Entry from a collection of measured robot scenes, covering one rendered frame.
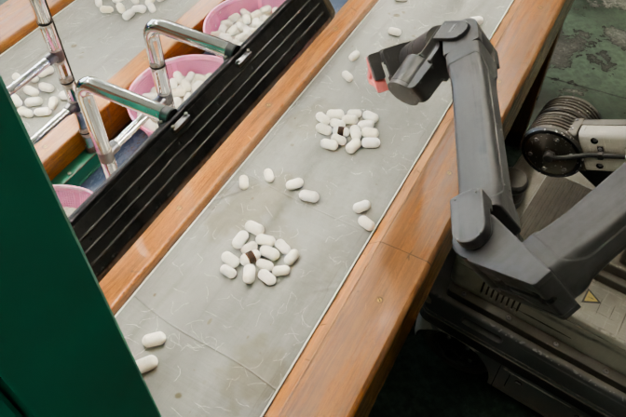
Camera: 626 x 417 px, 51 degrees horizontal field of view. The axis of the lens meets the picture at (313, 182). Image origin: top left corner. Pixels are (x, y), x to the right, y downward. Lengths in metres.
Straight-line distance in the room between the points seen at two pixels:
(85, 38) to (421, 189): 0.90
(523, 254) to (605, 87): 2.16
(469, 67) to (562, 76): 1.87
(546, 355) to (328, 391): 0.70
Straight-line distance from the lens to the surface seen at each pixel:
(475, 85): 0.91
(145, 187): 0.82
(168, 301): 1.13
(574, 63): 2.89
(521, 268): 0.68
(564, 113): 1.40
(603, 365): 1.59
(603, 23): 3.16
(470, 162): 0.82
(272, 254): 1.13
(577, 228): 0.69
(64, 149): 1.39
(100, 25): 1.71
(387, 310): 1.07
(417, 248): 1.14
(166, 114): 0.85
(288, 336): 1.07
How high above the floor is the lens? 1.69
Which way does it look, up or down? 49 degrees down
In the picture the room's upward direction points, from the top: straight up
